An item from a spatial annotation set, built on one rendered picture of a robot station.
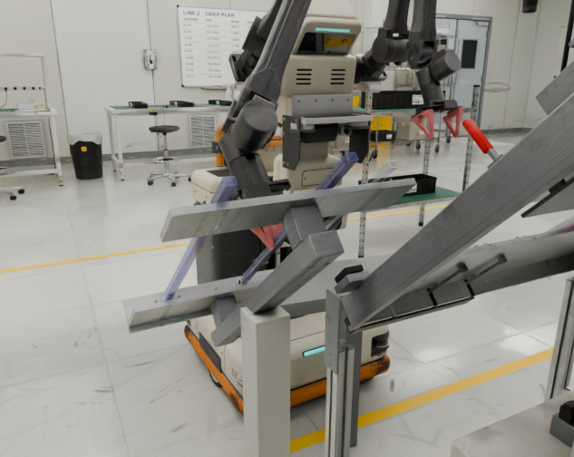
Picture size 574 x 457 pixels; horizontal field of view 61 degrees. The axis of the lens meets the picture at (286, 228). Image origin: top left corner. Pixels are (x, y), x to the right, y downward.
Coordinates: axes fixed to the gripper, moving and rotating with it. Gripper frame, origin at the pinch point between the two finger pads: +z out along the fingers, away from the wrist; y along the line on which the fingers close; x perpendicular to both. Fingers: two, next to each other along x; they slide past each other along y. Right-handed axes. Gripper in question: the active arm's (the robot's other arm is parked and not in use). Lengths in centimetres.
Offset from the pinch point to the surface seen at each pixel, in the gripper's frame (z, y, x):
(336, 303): 10.4, 14.9, 13.8
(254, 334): 12.1, -7.0, 3.6
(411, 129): -251, 505, 423
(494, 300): 22, 179, 129
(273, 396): 21.6, -4.7, 10.5
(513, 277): 17, 65, 16
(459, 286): 15, 48, 17
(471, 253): 11.1, 37.0, -0.9
